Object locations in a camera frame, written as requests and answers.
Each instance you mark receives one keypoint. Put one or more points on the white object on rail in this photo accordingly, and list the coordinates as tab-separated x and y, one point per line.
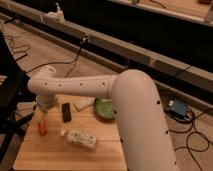
58	15

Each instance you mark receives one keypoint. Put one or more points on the black rectangular block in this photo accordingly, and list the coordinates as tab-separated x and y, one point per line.
66	112

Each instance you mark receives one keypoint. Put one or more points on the black chair frame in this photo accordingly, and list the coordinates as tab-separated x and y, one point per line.
12	91

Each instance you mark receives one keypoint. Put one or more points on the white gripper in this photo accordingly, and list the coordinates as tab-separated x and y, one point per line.
44	104

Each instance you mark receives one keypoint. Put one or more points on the white plastic bottle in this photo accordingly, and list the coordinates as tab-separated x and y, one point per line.
79	138

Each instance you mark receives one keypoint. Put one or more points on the green bowl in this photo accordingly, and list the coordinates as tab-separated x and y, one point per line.
103	108

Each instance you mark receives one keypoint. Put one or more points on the blue power box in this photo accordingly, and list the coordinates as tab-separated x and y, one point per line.
178	108

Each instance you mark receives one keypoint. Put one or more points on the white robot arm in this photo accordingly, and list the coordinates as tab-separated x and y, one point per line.
141	122

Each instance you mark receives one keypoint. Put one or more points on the wooden table top board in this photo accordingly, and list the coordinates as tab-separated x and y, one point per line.
52	153

